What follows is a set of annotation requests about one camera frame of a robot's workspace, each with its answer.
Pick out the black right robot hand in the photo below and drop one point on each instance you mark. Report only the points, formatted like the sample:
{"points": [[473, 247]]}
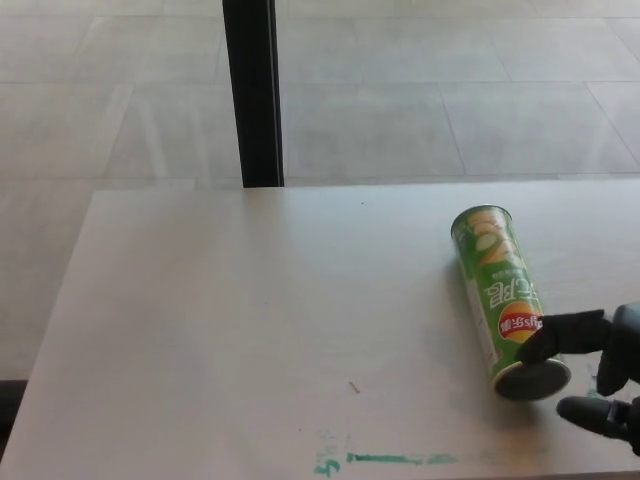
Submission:
{"points": [[620, 340]]}

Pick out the green chips canister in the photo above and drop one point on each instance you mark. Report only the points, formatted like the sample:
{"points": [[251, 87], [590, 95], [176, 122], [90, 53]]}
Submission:
{"points": [[492, 280]]}

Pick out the black vertical window frame post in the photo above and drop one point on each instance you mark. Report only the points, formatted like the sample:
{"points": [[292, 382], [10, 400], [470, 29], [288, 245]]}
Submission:
{"points": [[252, 95]]}

